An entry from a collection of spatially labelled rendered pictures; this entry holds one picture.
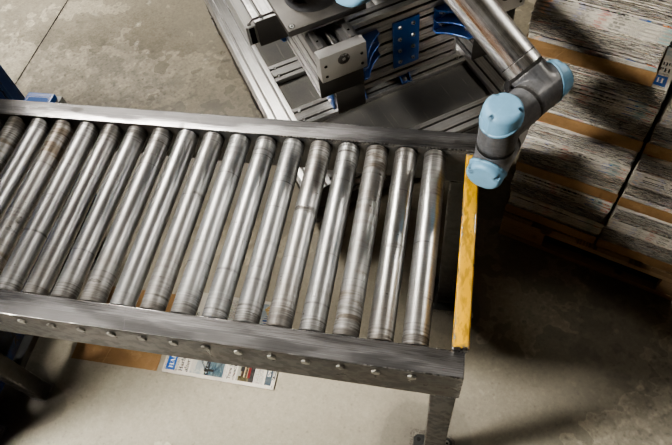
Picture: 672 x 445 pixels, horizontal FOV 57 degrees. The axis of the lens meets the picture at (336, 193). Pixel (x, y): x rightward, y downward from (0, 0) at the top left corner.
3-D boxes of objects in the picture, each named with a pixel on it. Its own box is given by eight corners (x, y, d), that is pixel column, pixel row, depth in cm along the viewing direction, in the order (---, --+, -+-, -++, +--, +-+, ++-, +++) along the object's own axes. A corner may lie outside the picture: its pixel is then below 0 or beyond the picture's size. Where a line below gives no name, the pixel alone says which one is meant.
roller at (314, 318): (364, 150, 141) (355, 136, 138) (327, 345, 116) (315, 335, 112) (344, 152, 143) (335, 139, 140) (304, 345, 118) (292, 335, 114)
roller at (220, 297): (283, 141, 144) (268, 128, 141) (229, 330, 119) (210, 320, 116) (268, 147, 147) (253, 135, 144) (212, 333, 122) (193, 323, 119)
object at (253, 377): (293, 304, 204) (292, 303, 203) (273, 390, 189) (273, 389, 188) (188, 291, 210) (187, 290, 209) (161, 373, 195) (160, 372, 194)
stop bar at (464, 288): (481, 159, 132) (482, 153, 130) (470, 354, 108) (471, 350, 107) (465, 157, 132) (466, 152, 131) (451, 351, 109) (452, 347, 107)
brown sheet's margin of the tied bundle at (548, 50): (545, 9, 151) (548, -6, 147) (669, 41, 141) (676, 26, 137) (522, 51, 143) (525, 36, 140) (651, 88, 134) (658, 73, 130)
